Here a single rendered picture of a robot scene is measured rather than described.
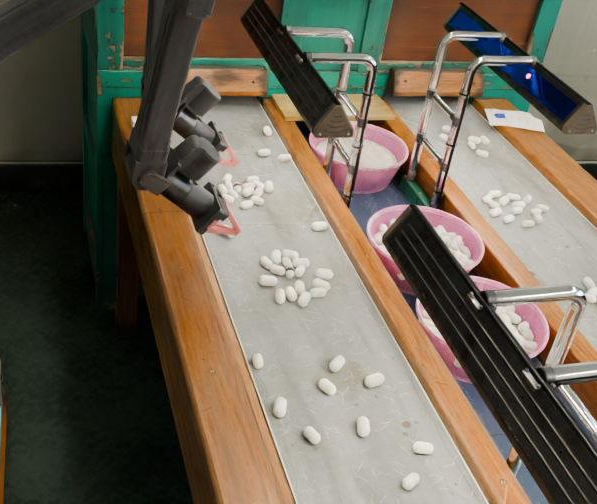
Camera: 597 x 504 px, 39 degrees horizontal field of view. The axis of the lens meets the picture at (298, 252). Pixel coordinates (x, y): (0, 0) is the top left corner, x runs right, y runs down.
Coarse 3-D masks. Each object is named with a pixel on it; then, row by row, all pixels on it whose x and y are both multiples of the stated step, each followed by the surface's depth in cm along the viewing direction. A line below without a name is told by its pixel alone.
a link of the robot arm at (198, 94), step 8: (192, 80) 179; (200, 80) 178; (184, 88) 180; (192, 88) 178; (200, 88) 178; (208, 88) 178; (184, 96) 178; (192, 96) 178; (200, 96) 178; (208, 96) 178; (216, 96) 179; (192, 104) 179; (200, 104) 179; (208, 104) 180; (200, 112) 180
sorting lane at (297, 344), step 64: (256, 128) 227; (256, 256) 177; (320, 256) 180; (256, 320) 159; (320, 320) 162; (256, 384) 145; (384, 384) 149; (320, 448) 135; (384, 448) 137; (448, 448) 139
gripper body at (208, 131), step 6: (198, 120) 183; (198, 126) 183; (204, 126) 184; (210, 126) 190; (192, 132) 183; (198, 132) 183; (204, 132) 184; (210, 132) 185; (216, 132) 187; (210, 138) 185; (216, 138) 185; (216, 144) 184; (222, 144) 184
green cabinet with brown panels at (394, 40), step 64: (128, 0) 213; (320, 0) 228; (384, 0) 232; (448, 0) 239; (512, 0) 245; (128, 64) 222; (192, 64) 227; (256, 64) 232; (320, 64) 239; (384, 64) 244; (448, 64) 250
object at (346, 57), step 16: (288, 32) 185; (304, 32) 186; (320, 32) 187; (336, 32) 188; (352, 48) 192; (368, 64) 178; (368, 80) 181; (336, 96) 199; (368, 96) 183; (352, 112) 191; (368, 112) 185; (336, 144) 202; (352, 160) 192; (352, 176) 194; (352, 192) 197
